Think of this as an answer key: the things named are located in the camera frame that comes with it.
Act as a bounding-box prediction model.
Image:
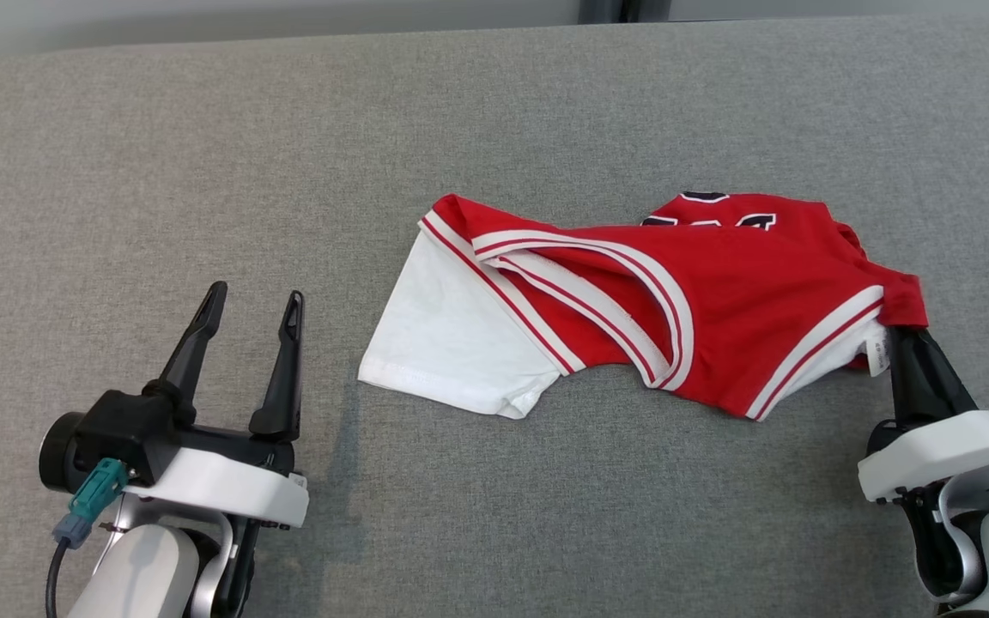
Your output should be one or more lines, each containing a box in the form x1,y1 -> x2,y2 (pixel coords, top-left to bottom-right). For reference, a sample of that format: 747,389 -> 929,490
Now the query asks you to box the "grey fabric sofa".
0,12 -> 989,618

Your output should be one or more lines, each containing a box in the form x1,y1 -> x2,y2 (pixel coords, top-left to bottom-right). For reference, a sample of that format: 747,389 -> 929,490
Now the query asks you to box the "black cable with teal plug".
43,457 -> 131,618

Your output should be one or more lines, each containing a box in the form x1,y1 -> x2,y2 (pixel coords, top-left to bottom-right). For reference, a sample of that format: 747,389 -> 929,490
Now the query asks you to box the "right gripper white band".
856,327 -> 989,509

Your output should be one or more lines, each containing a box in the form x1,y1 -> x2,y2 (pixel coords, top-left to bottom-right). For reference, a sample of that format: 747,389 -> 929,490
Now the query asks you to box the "red white Bulls jersey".
356,190 -> 930,423

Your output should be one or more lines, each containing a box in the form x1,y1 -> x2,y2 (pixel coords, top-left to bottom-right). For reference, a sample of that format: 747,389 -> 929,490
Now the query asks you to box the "grey wall post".
578,0 -> 672,25

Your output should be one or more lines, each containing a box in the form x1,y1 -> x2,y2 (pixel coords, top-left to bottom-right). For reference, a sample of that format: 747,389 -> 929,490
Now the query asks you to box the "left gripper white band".
128,281 -> 311,530

